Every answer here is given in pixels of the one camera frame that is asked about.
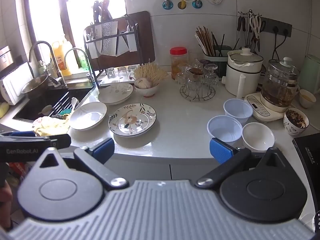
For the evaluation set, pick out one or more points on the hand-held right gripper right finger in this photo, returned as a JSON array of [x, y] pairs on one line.
[[220, 152]]

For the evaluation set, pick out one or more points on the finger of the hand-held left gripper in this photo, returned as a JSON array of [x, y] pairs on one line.
[[60, 140], [22, 134]]

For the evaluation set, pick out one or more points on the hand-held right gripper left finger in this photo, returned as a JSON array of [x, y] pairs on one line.
[[105, 150]]

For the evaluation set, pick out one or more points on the light blue plastic bowl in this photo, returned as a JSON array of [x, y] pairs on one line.
[[223, 131], [237, 111]]

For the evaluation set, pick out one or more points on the stack of plates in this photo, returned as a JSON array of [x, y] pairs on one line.
[[87, 116]]

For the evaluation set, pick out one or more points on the patterned floral plate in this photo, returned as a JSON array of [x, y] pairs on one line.
[[132, 120]]

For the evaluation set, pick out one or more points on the white ceramic bowl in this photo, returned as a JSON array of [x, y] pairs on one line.
[[257, 136]]

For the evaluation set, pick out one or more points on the white leaf print plate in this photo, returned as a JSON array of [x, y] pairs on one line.
[[115, 93]]

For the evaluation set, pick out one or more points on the yellow dish cloth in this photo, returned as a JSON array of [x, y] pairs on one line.
[[51, 127]]

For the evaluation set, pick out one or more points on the dark scouring pad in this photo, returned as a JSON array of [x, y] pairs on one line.
[[57, 116]]

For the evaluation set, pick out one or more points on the teal drain basket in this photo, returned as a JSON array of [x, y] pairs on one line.
[[66, 113]]

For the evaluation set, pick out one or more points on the black kitchen sink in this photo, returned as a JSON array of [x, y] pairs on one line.
[[32, 107]]

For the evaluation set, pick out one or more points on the sink strainer plug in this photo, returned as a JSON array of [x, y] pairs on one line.
[[46, 108]]

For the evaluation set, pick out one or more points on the black sink drain rack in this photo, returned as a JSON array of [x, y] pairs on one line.
[[60, 102]]

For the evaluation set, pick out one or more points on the white ceramic spoon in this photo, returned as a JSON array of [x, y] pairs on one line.
[[74, 102]]

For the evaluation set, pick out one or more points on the grey cabinet front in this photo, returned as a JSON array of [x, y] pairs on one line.
[[150, 167]]

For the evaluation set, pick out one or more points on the steel mixing bowl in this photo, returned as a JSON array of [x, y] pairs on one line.
[[35, 87]]

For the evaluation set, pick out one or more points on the white appliance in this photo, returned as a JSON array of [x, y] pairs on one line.
[[12, 85]]

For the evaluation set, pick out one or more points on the cream kettle heating base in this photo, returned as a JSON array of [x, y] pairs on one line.
[[262, 108]]

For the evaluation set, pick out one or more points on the white bowl with garlic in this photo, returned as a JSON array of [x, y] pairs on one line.
[[147, 92]]

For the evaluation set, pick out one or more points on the garlic bulb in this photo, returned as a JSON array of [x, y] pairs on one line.
[[143, 83]]

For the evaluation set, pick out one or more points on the small clear tumbler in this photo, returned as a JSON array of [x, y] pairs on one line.
[[132, 71], [121, 72], [110, 73]]

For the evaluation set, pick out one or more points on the white electric pot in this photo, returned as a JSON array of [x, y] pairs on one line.
[[243, 77]]

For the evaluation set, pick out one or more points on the orange detergent bottle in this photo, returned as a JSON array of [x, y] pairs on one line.
[[60, 60]]

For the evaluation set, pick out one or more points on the clear drinking glass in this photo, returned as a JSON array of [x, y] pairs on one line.
[[211, 72], [203, 63], [181, 72]]

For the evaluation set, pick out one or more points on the dirty leaf print bowl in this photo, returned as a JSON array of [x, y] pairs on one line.
[[295, 122]]

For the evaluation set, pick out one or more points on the green bottle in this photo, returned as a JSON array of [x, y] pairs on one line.
[[82, 60]]

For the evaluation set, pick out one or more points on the thin steel faucet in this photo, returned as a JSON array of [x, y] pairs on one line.
[[86, 58]]

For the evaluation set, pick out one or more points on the black induction cooktop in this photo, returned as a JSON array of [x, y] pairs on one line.
[[308, 152]]

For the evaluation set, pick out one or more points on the black metal knife rack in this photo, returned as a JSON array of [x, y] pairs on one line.
[[86, 55]]

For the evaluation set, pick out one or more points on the tall steel faucet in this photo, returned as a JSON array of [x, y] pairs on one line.
[[51, 48]]

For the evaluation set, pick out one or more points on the glass tea kettle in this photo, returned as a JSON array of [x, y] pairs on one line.
[[280, 85]]

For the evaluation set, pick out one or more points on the white utensil holder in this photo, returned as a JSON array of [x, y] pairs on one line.
[[91, 47], [131, 42]]

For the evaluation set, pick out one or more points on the red lid plastic jar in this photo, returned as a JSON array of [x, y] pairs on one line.
[[178, 62]]

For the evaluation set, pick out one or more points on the small cream cup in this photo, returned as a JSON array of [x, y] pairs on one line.
[[307, 98]]

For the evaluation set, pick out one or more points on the green chopstick holder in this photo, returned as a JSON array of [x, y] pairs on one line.
[[222, 50]]

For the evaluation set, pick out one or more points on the black kitchen utensils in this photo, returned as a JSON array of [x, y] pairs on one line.
[[221, 42]]

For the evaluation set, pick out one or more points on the textured steel cleaver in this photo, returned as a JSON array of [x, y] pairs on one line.
[[108, 37]]

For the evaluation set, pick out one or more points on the bundle of wooden chopsticks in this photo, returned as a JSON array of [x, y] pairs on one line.
[[205, 40]]

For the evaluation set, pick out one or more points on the dark wooden cutting board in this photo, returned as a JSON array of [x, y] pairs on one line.
[[143, 35]]

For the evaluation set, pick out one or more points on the hanging kitchen scissors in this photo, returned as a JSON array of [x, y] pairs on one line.
[[255, 27]]

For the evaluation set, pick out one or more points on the window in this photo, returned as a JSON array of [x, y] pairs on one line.
[[75, 5]]

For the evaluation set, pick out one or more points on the black wall socket strip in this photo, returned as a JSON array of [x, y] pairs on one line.
[[275, 28]]

